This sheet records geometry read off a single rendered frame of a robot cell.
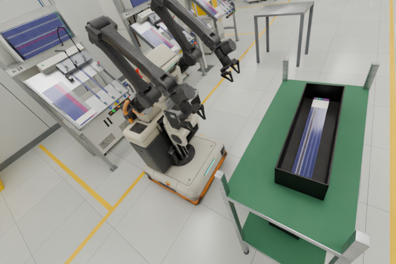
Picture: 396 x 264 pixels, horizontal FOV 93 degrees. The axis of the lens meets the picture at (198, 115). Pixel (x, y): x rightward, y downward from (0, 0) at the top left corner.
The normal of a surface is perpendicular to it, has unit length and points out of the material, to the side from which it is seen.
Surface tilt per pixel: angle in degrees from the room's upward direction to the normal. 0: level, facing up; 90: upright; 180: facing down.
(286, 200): 0
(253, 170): 0
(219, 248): 0
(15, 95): 90
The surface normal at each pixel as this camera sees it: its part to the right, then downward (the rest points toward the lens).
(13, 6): 0.80, 0.21
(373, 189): -0.25, -0.73
